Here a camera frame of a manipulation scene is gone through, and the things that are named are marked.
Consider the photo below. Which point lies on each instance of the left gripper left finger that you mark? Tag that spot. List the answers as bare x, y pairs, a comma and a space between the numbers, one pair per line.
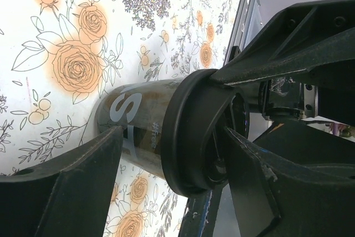
68, 195

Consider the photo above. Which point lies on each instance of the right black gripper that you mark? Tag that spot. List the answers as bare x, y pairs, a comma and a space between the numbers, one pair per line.
315, 38

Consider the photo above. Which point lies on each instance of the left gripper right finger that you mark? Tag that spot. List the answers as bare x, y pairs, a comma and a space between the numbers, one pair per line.
291, 182

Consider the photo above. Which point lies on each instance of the black cup lid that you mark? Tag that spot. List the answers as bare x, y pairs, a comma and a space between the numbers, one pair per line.
192, 153

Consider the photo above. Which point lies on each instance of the floral table mat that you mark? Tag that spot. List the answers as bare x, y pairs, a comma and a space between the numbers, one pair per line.
61, 58

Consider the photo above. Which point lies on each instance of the aluminium rail frame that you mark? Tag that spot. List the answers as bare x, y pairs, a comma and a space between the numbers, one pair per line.
247, 25

